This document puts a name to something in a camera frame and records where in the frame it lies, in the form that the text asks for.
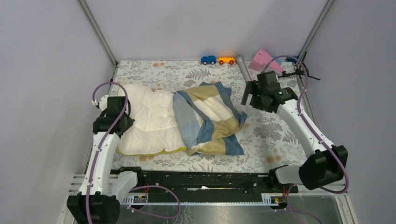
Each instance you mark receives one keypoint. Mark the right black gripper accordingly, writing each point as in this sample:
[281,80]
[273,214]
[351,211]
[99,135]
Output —
[252,88]

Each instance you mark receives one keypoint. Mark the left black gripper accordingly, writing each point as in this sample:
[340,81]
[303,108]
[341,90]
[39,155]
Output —
[130,122]

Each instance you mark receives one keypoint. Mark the white textured pillow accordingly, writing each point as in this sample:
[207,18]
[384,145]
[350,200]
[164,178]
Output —
[155,130]

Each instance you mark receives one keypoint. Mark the plaid blue beige pillowcase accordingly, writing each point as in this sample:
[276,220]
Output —
[207,120]

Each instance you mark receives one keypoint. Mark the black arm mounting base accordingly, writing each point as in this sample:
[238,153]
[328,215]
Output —
[206,186]

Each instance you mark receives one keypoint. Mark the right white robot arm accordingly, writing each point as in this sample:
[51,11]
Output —
[325,165]

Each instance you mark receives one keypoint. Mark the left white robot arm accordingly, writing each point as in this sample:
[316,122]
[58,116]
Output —
[98,200]

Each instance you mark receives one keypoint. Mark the grey microphone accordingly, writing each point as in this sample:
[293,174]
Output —
[244,69]

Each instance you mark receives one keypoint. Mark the pink wedge block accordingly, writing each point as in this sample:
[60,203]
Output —
[261,59]

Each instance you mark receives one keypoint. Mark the orange toy car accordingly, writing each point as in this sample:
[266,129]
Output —
[228,60]

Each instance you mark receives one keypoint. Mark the floral patterned table cloth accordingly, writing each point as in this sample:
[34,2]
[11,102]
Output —
[266,139]

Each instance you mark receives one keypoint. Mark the blue toy car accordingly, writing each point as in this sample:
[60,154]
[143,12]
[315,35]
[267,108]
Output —
[208,60]

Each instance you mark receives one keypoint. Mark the blue block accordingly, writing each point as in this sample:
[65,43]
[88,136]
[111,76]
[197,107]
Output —
[291,59]

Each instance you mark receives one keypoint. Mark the black small tripod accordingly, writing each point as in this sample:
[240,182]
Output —
[298,69]

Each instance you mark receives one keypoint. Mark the right aluminium frame post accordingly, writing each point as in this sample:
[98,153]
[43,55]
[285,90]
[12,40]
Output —
[326,8]

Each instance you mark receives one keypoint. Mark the aluminium frame post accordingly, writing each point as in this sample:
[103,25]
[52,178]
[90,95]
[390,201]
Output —
[326,8]
[97,31]

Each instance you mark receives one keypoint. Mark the aluminium rail front frame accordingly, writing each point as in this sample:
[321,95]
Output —
[78,180]

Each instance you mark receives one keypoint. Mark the grey slotted cable duct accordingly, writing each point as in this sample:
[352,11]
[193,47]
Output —
[138,200]

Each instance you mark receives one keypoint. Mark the left aluminium frame post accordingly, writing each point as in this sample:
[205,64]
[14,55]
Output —
[97,31]

